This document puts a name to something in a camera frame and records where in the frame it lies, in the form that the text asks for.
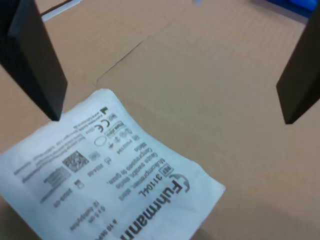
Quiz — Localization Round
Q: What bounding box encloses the white printed gauze packet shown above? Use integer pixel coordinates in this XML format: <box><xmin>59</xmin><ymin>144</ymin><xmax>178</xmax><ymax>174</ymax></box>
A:
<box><xmin>0</xmin><ymin>88</ymin><xmax>227</xmax><ymax>240</ymax></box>

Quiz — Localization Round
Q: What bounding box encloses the blue bin holding masks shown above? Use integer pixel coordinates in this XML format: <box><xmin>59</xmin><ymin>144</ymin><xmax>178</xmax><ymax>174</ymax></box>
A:
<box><xmin>249</xmin><ymin>0</ymin><xmax>318</xmax><ymax>16</ymax></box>

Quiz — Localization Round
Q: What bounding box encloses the brown cardboard sheet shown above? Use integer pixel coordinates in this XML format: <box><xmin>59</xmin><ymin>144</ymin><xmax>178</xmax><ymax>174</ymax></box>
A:
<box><xmin>0</xmin><ymin>0</ymin><xmax>320</xmax><ymax>240</ymax></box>

